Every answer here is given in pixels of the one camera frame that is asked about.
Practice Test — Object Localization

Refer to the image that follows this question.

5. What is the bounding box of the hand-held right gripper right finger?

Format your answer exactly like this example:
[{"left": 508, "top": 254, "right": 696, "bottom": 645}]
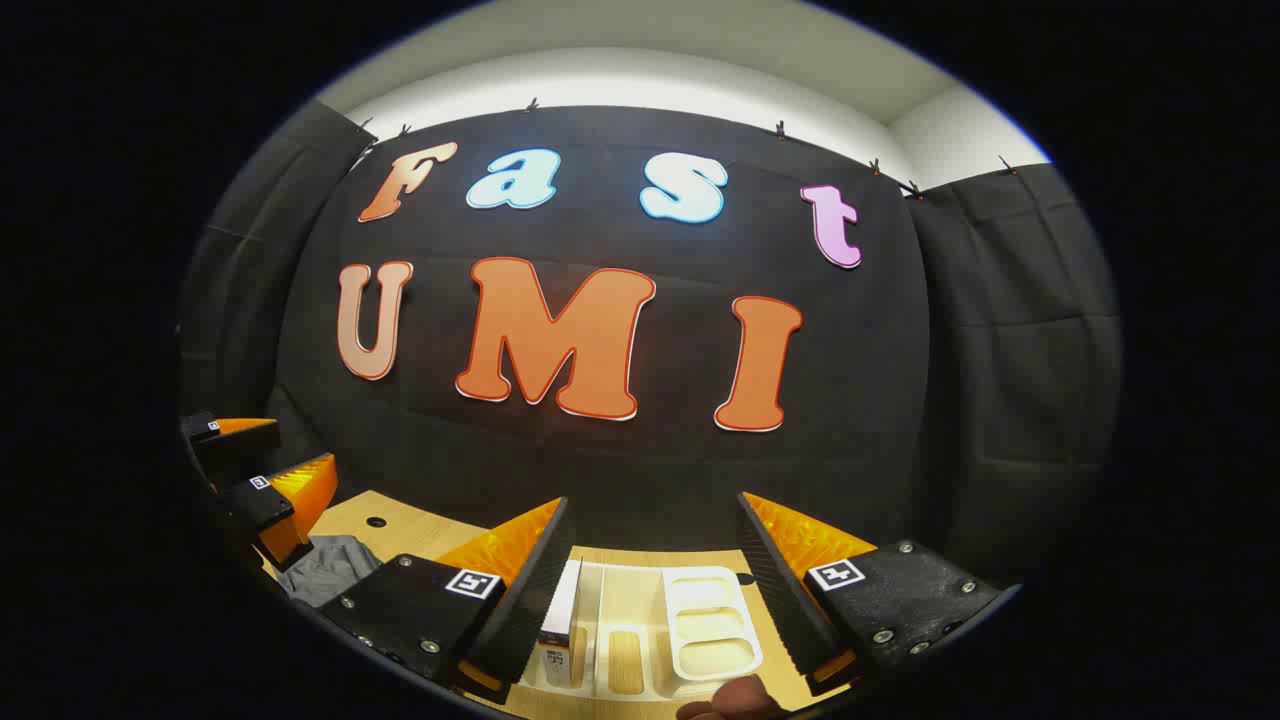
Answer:
[{"left": 737, "top": 492, "right": 1021, "bottom": 698}]

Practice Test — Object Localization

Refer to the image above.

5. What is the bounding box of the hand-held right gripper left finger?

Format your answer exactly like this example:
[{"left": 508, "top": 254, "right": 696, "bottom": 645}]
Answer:
[{"left": 318, "top": 497, "right": 573, "bottom": 703}]

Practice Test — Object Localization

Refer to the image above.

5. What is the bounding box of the white bookshelf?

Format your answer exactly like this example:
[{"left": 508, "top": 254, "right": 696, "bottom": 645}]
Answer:
[{"left": 520, "top": 560, "right": 766, "bottom": 701}]

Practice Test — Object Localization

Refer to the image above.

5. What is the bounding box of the white book with portrait cover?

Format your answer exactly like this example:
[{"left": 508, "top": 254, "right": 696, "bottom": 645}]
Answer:
[{"left": 537, "top": 560, "right": 584, "bottom": 691}]

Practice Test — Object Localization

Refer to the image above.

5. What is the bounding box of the grey and black schoolbag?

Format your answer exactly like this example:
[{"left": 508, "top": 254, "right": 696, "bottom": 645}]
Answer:
[{"left": 275, "top": 535, "right": 386, "bottom": 609}]

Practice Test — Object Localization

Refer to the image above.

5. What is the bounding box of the row of black backdrop clips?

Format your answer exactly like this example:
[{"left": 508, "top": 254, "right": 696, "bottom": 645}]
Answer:
[{"left": 355, "top": 97, "right": 1016, "bottom": 196}]

